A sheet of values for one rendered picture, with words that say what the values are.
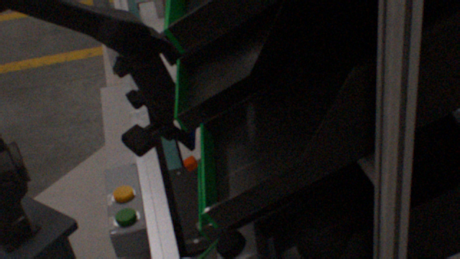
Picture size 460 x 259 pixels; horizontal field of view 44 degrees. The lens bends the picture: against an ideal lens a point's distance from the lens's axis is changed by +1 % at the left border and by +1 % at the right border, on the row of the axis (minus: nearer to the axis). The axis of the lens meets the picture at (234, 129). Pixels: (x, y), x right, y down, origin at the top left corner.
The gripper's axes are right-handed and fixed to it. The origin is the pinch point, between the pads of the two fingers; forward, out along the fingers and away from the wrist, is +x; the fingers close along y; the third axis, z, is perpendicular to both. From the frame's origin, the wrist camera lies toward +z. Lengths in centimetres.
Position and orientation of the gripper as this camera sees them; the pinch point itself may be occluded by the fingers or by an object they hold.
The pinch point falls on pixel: (184, 135)
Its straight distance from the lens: 100.1
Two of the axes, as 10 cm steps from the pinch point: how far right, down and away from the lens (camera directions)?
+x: 3.5, 7.2, 6.0
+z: -5.7, -3.4, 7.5
